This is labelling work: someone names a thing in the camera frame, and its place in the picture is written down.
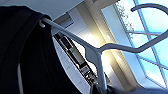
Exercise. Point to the large glass window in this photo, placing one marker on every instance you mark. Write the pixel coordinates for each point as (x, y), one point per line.
(150, 43)

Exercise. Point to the dark ceiling light fixture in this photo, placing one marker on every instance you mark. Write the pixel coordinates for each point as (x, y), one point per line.
(75, 55)

